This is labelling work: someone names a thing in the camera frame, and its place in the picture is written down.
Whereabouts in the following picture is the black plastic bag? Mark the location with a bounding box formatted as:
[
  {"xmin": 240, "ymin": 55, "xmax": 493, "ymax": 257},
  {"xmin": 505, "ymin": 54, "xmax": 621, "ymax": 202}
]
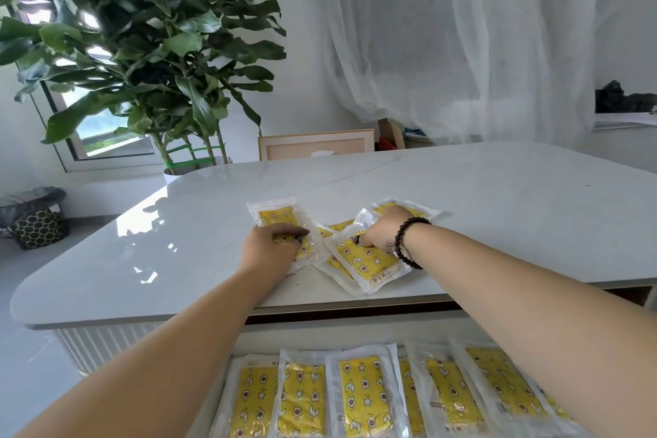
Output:
[{"xmin": 595, "ymin": 79, "xmax": 657, "ymax": 114}]

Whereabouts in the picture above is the dark patterned basket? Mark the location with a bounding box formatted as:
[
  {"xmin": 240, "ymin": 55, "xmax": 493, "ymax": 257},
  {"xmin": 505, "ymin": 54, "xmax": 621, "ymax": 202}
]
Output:
[{"xmin": 10, "ymin": 206, "xmax": 68, "ymax": 250}]

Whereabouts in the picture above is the person's left hand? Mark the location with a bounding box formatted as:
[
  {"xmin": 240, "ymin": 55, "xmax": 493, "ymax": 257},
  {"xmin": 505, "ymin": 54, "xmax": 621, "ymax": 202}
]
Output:
[{"xmin": 238, "ymin": 223, "xmax": 313, "ymax": 296}]

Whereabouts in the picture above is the person's left forearm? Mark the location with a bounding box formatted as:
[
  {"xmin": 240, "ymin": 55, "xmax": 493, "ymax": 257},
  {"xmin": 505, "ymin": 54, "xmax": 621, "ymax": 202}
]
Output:
[{"xmin": 15, "ymin": 270, "xmax": 281, "ymax": 438}]

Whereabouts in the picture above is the person's right forearm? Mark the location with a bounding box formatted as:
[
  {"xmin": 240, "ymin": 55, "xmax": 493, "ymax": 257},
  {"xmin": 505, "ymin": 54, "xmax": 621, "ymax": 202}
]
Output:
[{"xmin": 405, "ymin": 224, "xmax": 657, "ymax": 438}]

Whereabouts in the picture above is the large green leafy plant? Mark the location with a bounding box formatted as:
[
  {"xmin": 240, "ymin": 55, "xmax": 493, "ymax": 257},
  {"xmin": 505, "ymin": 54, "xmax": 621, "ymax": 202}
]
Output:
[{"xmin": 0, "ymin": 0, "xmax": 288, "ymax": 175}]

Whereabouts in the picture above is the white sheer dust cover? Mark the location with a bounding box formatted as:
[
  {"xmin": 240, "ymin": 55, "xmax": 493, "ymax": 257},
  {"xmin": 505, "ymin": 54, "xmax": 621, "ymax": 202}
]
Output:
[{"xmin": 323, "ymin": 0, "xmax": 657, "ymax": 151}]

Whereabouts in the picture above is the white plant pot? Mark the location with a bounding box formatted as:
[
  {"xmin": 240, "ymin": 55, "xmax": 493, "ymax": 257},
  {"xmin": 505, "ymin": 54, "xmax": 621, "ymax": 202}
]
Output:
[{"xmin": 163, "ymin": 157, "xmax": 232, "ymax": 185}]

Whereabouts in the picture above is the small white framed window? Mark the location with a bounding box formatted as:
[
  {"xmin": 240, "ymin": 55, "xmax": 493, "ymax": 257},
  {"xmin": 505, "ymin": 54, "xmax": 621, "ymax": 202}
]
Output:
[{"xmin": 30, "ymin": 68, "xmax": 166, "ymax": 172}]

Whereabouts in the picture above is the white side cabinet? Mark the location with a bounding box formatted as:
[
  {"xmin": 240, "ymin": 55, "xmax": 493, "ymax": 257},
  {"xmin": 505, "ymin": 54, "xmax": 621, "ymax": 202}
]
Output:
[{"xmin": 584, "ymin": 112, "xmax": 657, "ymax": 175}]

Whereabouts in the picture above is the person's right hand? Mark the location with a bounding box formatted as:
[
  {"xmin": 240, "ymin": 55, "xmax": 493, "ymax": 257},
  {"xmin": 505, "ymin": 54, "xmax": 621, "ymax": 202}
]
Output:
[{"xmin": 355, "ymin": 205, "xmax": 415, "ymax": 254}]

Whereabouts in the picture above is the row of yellow packets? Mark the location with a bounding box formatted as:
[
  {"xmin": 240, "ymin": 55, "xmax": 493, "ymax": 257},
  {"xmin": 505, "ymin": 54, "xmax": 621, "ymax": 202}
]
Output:
[{"xmin": 209, "ymin": 339, "xmax": 591, "ymax": 438}]

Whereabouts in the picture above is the dark bead bracelet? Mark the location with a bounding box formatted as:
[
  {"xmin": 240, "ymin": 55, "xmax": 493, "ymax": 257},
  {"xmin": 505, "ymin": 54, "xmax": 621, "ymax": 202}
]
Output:
[{"xmin": 393, "ymin": 216, "xmax": 433, "ymax": 271}]

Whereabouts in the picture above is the brown cardboard box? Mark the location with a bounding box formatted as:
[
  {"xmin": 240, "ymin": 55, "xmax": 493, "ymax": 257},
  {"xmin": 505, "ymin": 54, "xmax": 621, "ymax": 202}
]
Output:
[{"xmin": 378, "ymin": 118, "xmax": 407, "ymax": 150}]

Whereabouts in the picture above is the wooden picture frame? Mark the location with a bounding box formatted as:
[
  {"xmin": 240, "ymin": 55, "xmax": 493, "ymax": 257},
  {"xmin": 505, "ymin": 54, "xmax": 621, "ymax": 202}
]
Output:
[{"xmin": 257, "ymin": 129, "xmax": 376, "ymax": 162}]

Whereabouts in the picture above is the white drawer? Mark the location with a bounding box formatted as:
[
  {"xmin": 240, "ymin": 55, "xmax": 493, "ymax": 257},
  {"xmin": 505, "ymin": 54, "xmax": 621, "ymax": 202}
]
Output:
[{"xmin": 187, "ymin": 309, "xmax": 596, "ymax": 438}]

